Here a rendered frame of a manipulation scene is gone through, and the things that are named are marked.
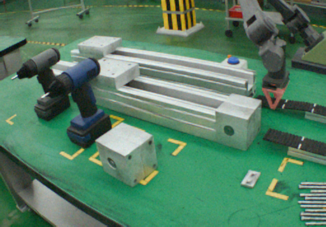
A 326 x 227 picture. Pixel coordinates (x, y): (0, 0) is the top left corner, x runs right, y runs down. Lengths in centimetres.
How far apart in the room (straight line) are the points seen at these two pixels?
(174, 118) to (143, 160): 21
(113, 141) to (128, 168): 7
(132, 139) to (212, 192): 21
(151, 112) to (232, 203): 40
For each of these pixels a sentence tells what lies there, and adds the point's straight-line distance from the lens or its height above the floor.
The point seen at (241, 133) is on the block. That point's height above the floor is 83.
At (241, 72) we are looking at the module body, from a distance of 103.
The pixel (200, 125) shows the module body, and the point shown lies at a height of 81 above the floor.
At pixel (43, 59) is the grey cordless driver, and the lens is 104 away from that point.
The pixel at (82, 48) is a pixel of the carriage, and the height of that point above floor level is 89.
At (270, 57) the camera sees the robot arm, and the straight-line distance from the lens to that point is 83.
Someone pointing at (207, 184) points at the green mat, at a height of 78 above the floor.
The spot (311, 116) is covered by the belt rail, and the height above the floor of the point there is 79.
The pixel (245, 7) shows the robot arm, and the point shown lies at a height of 108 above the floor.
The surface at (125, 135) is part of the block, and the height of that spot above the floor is 87.
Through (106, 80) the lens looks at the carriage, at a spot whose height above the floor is 89.
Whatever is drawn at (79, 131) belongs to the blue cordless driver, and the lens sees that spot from 89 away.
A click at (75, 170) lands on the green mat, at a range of 84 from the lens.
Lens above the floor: 129
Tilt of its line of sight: 29 degrees down
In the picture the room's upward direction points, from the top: 7 degrees counter-clockwise
